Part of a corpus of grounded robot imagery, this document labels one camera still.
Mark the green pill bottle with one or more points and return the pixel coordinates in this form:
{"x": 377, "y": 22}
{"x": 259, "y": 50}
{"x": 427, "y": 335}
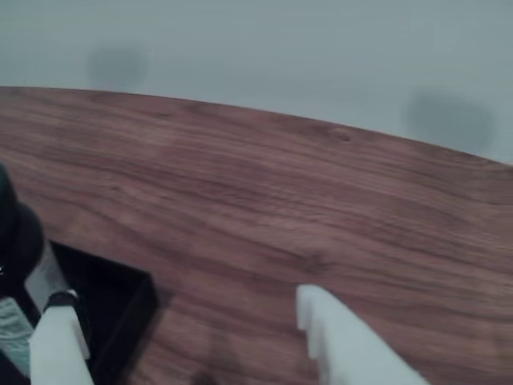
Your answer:
{"x": 24, "y": 240}

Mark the black shallow box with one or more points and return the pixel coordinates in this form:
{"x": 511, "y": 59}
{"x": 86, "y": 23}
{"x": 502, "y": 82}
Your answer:
{"x": 116, "y": 288}

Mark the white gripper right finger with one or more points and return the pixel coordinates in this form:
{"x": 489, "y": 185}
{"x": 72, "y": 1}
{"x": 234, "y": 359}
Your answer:
{"x": 348, "y": 349}

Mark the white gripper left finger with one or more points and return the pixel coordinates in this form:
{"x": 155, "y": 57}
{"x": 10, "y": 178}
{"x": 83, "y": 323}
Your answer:
{"x": 60, "y": 345}

